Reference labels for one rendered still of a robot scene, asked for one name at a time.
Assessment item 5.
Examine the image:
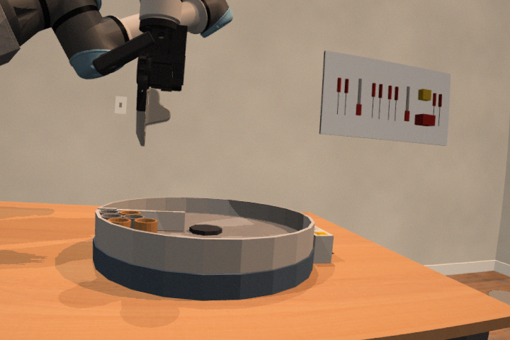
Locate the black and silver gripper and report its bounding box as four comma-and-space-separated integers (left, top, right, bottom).
136, 18, 188, 146

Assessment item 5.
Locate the grey metal sleeve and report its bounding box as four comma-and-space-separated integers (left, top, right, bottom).
99, 210, 120, 215
123, 215, 145, 229
101, 214, 123, 220

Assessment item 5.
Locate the grey round turntable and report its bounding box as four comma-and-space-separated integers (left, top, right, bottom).
93, 197, 334, 301

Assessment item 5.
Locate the bronze bushing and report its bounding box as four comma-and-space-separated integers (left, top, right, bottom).
120, 210, 141, 216
108, 217, 131, 228
135, 218, 158, 233

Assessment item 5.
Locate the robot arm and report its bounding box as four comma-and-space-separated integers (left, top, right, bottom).
0, 0, 233, 79

